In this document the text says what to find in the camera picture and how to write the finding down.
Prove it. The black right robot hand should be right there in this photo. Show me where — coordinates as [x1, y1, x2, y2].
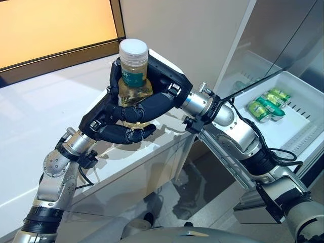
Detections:
[107, 48, 192, 124]

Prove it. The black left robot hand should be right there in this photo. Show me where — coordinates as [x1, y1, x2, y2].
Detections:
[79, 88, 156, 145]

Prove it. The yellow tea bottle white cap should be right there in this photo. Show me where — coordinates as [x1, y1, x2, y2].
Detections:
[117, 38, 155, 129]

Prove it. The stainless steel fridge door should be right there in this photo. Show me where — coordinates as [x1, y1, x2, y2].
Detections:
[272, 0, 324, 71]
[217, 0, 304, 101]

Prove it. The white fridge drawer bin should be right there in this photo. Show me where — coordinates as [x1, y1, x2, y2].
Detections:
[199, 70, 324, 178]

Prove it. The steel fridge drawer front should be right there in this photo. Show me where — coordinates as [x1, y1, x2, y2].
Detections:
[232, 151, 324, 225]

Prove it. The tall white cabinet panel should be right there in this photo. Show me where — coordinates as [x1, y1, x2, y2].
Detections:
[118, 0, 258, 182]

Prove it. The white counter cabinet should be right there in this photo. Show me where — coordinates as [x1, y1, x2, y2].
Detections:
[0, 54, 197, 243]

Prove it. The light green drink can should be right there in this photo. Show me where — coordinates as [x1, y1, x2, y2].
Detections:
[268, 88, 292, 102]
[263, 92, 288, 108]
[247, 100, 273, 124]

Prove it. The dark framed orange window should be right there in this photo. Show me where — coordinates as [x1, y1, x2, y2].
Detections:
[0, 0, 126, 88]

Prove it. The dark green drink can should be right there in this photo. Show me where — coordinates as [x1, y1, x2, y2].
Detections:
[255, 96, 286, 122]

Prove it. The black left robot foot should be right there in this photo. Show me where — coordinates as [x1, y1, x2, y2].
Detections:
[143, 212, 155, 226]

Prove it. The grey robot body shell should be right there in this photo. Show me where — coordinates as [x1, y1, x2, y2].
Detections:
[100, 217, 256, 243]

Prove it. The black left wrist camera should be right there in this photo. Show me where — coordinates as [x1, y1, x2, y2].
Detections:
[78, 149, 99, 169]

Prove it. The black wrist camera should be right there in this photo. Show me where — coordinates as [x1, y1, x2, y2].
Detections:
[184, 115, 203, 134]
[78, 149, 99, 169]

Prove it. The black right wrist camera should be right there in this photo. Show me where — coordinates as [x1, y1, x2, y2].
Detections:
[184, 115, 203, 134]

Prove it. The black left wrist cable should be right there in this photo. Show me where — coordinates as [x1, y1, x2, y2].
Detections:
[74, 166, 96, 189]

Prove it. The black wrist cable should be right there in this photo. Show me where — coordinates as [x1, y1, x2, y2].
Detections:
[74, 166, 96, 189]
[227, 97, 304, 174]

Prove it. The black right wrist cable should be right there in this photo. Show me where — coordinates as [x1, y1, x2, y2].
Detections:
[227, 97, 304, 174]

